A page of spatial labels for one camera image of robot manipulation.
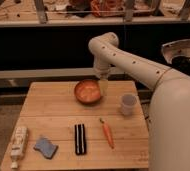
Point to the silver robot base dome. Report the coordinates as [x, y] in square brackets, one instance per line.
[175, 49]

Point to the wooden folding table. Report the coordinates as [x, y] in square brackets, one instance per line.
[51, 110]

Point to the orange toy carrot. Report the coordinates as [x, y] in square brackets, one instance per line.
[107, 133]

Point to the clear plastic cup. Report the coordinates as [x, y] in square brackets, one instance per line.
[127, 104]

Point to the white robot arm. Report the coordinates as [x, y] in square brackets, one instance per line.
[169, 110]

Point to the black rectangular brush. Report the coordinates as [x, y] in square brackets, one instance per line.
[80, 139]

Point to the blue sponge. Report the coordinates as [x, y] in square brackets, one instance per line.
[45, 147]

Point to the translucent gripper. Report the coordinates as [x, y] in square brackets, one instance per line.
[102, 81]

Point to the orange wooden bowl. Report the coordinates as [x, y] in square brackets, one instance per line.
[87, 91]

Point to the white plastic bottle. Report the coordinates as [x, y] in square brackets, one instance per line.
[19, 142]

